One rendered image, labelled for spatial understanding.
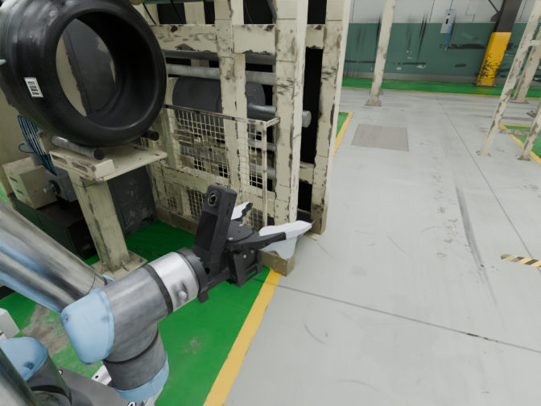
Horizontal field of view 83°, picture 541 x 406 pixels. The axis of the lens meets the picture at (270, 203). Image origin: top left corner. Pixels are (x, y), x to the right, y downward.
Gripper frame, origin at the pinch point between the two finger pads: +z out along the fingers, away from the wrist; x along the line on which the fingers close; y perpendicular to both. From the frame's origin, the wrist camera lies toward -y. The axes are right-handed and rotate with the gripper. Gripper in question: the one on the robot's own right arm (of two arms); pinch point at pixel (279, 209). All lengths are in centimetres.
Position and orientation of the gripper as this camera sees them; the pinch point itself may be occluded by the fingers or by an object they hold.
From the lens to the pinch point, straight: 55.8
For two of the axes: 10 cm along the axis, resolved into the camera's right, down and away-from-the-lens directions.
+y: 1.0, 9.0, 4.2
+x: 7.0, 2.4, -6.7
